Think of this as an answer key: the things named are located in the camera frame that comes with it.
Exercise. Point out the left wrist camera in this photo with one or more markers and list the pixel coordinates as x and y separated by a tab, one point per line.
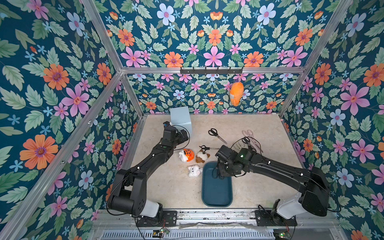
170	132

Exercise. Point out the brown dog plush toy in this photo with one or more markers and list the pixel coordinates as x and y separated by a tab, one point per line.
202	157

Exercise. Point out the orange tiger plush toy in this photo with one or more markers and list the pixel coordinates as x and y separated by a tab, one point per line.
186	155

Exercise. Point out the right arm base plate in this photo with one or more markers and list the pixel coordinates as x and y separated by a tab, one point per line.
264	218

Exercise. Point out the orange hanging plush toy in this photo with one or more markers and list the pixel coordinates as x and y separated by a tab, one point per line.
236	93

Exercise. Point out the dark teal storage tray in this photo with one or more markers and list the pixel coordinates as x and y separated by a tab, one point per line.
217	192

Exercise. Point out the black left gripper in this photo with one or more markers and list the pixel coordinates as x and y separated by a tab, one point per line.
180	138

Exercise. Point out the cream kitchen shears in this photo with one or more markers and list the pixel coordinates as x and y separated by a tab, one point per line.
238	145

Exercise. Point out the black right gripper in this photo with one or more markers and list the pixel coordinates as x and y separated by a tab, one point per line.
222	163

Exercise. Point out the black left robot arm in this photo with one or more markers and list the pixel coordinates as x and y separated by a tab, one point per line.
129	191

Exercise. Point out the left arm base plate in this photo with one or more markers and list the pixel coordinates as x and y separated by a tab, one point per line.
162	219

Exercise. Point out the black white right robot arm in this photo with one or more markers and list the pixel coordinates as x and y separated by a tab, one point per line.
313	191

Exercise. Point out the small black thin scissors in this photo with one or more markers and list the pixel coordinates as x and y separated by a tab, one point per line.
205	148

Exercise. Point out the white plush toy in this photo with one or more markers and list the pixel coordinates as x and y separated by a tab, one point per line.
194	171

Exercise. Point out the black wall hook rail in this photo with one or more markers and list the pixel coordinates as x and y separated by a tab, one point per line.
214	71

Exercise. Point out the white ventilation grille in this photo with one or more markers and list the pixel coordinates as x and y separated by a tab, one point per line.
193	234

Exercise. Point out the light blue box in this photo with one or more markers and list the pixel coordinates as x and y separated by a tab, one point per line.
181	117

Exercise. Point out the pink transparent scissors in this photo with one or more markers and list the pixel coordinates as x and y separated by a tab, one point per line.
250	135

